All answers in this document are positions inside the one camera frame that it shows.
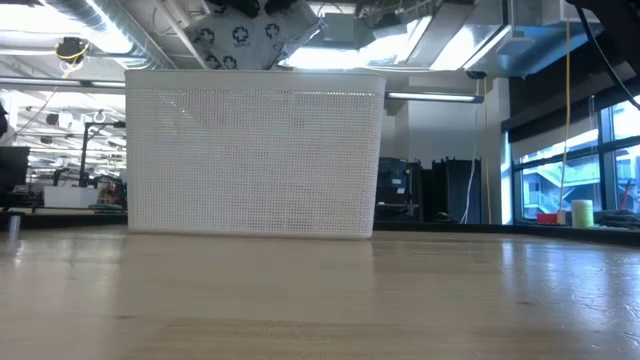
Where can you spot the black metal stand frame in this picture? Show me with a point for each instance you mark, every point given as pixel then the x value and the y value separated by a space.
pixel 83 155

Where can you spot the black cabinet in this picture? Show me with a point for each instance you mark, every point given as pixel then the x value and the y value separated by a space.
pixel 450 185

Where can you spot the pale green roll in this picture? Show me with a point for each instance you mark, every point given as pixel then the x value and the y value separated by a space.
pixel 583 214

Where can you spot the grey ceiling box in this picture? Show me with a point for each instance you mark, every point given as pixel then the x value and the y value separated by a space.
pixel 340 27

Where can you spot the silver rectangular air duct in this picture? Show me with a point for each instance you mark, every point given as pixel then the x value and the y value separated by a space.
pixel 530 45

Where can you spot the printed white plastic package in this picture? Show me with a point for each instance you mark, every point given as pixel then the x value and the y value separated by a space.
pixel 240 45

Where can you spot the dark dome ceiling camera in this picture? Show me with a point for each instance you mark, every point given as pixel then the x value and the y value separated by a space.
pixel 476 75

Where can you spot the red tray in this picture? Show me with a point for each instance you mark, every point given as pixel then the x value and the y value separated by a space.
pixel 547 218

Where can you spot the black monitor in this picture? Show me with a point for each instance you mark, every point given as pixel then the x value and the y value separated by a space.
pixel 14 167

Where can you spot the black machine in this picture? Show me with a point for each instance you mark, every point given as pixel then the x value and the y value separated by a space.
pixel 395 185

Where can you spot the silver spiral air duct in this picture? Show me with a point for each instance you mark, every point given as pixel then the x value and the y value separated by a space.
pixel 145 50

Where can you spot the dark window frame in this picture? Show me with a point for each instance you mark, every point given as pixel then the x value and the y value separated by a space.
pixel 606 175

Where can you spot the white box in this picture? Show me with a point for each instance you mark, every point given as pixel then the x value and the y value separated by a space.
pixel 70 197

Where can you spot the white perforated plastic basket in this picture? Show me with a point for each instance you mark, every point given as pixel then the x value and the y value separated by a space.
pixel 250 160

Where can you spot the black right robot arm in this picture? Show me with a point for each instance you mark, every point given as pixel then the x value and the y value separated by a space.
pixel 625 30

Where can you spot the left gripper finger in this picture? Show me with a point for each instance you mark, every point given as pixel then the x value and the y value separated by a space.
pixel 235 7
pixel 282 5

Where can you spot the long tube light fixture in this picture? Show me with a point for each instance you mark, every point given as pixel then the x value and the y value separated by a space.
pixel 435 96

